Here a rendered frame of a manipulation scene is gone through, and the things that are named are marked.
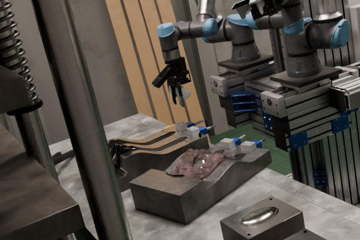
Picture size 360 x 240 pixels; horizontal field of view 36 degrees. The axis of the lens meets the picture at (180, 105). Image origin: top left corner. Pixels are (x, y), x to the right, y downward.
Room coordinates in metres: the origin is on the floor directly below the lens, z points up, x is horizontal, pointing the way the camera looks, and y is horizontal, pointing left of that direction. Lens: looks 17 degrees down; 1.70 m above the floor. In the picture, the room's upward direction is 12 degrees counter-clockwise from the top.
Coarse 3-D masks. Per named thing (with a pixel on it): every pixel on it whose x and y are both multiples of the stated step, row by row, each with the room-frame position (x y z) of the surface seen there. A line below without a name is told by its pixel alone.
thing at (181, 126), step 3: (201, 120) 2.36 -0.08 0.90; (177, 123) 2.32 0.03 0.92; (180, 123) 2.31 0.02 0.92; (183, 123) 2.31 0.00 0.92; (186, 123) 2.30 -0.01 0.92; (189, 123) 2.33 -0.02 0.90; (192, 123) 2.32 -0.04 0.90; (195, 123) 2.34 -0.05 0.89; (198, 123) 2.35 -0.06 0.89; (177, 126) 2.31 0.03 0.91; (180, 126) 2.28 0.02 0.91; (183, 126) 2.29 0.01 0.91; (186, 126) 2.30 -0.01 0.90; (189, 126) 2.31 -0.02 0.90; (177, 129) 2.31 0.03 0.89; (180, 129) 2.29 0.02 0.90; (183, 129) 2.29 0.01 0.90
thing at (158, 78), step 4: (168, 64) 2.33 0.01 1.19; (164, 68) 2.33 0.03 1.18; (168, 68) 2.30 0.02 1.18; (172, 68) 2.30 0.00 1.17; (164, 72) 2.30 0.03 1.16; (168, 72) 2.29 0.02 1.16; (172, 72) 2.30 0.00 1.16; (160, 76) 2.29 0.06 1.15; (164, 76) 2.28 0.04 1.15; (168, 76) 2.29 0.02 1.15; (156, 80) 2.28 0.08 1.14; (160, 80) 2.27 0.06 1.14; (164, 80) 2.28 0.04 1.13; (152, 84) 2.29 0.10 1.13; (156, 84) 2.26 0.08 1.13; (160, 84) 2.27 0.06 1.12
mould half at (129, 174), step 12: (156, 132) 2.35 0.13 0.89; (180, 132) 2.27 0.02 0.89; (120, 144) 2.16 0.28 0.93; (132, 144) 2.17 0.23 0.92; (156, 144) 2.21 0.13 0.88; (180, 144) 2.14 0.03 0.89; (192, 144) 2.13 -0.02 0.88; (204, 144) 2.16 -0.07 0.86; (120, 156) 2.06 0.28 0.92; (132, 156) 2.02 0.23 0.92; (144, 156) 2.04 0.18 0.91; (156, 156) 2.06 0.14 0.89; (168, 156) 2.08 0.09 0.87; (120, 168) 2.07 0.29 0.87; (132, 168) 2.01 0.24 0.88; (144, 168) 2.03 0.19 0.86; (156, 168) 2.06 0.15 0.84; (120, 180) 1.99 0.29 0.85
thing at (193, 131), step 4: (188, 128) 2.23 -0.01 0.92; (192, 128) 2.22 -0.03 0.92; (196, 128) 2.21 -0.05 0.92; (200, 128) 2.23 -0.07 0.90; (204, 128) 2.22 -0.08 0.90; (208, 128) 2.24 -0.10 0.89; (188, 132) 2.22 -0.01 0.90; (192, 132) 2.19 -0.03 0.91; (196, 132) 2.19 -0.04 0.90; (200, 132) 2.21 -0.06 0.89; (204, 132) 2.21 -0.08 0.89; (192, 136) 2.19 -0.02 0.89
